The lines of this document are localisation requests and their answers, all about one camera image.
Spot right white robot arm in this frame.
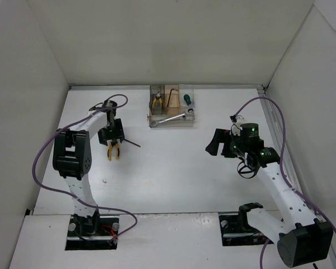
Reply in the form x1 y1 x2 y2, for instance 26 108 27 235
206 123 333 268

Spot yellow handled needle-nose pliers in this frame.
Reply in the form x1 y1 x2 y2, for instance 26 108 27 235
107 140 120 161

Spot grey smoked plastic bin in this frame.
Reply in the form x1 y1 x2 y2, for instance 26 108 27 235
149 84 165 115

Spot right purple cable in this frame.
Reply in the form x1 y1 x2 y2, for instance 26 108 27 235
231 96 336 269

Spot clear long plastic bin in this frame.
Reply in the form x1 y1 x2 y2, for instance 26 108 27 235
148 108 195 128

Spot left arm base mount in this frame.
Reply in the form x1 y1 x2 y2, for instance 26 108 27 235
65 215 120 251

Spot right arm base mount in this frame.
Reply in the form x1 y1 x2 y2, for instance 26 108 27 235
219 202 272 247

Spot green handled stubby screwdriver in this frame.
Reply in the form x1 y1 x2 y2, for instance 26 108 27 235
183 94 192 106

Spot purple cable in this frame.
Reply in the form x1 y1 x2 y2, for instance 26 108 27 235
32 94 138 243
231 96 336 269

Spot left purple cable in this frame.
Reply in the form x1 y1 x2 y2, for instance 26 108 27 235
32 94 138 243

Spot dark hex key on table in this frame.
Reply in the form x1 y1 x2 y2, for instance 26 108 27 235
124 138 141 147

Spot amber plastic bin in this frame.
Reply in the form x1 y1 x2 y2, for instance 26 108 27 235
164 84 180 115

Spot clear small plastic bin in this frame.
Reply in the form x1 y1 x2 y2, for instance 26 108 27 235
179 84 195 108

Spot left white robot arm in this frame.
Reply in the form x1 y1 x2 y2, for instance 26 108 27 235
53 100 125 235

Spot silver ratchet wrench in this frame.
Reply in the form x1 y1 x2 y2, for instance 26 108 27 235
150 108 194 126

